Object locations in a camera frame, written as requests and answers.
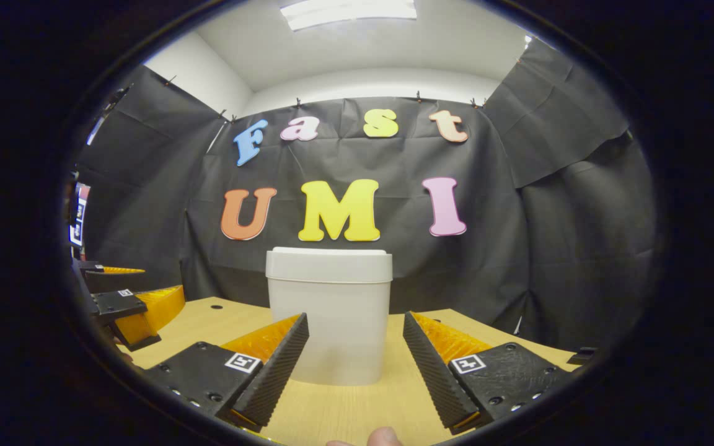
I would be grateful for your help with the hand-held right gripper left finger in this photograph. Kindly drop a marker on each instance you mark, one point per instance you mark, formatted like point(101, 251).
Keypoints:
point(273, 378)

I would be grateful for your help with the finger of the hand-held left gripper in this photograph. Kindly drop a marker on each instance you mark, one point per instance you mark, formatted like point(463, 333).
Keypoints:
point(93, 269)
point(146, 316)

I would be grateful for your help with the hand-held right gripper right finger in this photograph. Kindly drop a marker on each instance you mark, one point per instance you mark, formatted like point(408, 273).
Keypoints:
point(434, 378)

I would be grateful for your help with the white desktop garbage bin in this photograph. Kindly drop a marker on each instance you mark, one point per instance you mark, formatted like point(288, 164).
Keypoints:
point(332, 310)

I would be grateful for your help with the wooden desktop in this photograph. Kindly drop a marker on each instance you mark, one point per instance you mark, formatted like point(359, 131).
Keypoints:
point(344, 409)

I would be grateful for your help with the computer monitor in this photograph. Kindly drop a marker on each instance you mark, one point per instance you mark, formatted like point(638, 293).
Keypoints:
point(79, 217)

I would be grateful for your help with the black backdrop cloth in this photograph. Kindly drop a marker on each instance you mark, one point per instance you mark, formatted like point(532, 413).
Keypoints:
point(487, 260)

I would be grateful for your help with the black desk edge clamp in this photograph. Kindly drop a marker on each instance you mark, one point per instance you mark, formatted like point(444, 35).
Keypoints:
point(582, 356)

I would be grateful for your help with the ceiling light panel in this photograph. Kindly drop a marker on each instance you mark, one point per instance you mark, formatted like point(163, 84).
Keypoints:
point(344, 12)

